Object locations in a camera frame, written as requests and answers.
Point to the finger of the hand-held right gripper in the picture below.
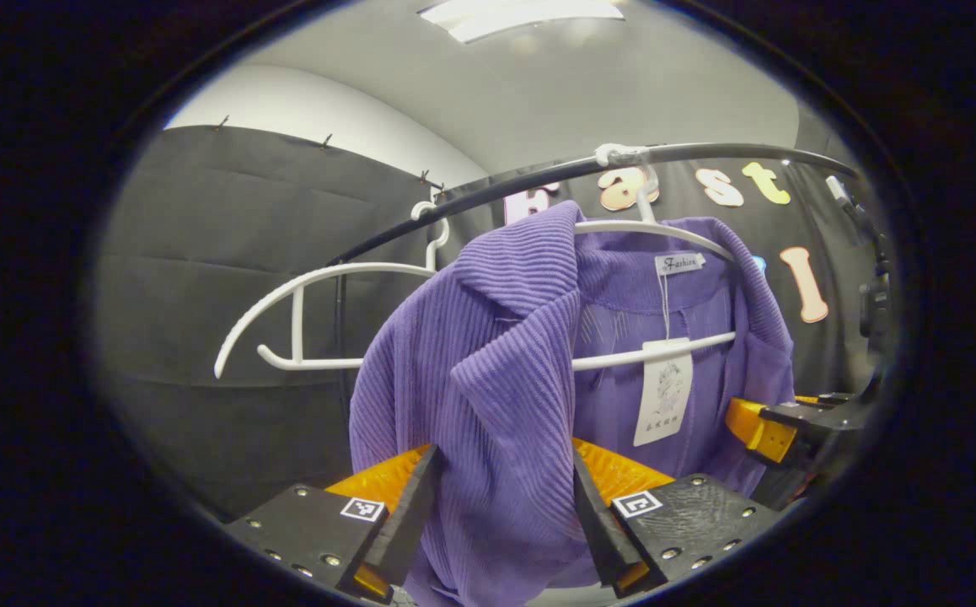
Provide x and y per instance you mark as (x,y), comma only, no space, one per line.
(762,428)

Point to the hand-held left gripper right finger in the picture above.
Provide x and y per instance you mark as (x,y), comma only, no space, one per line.
(597,531)

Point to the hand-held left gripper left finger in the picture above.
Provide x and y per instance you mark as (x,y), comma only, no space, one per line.
(408,523)

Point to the white plastic hanger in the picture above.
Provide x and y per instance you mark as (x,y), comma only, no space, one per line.
(648,228)
(298,291)

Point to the black metal clothes rack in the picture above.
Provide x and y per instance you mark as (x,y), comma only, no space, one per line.
(538,173)

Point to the black backdrop cloth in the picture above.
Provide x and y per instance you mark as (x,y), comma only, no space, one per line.
(227,295)

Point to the large ceiling light panel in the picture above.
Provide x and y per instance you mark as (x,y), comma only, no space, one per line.
(522,15)

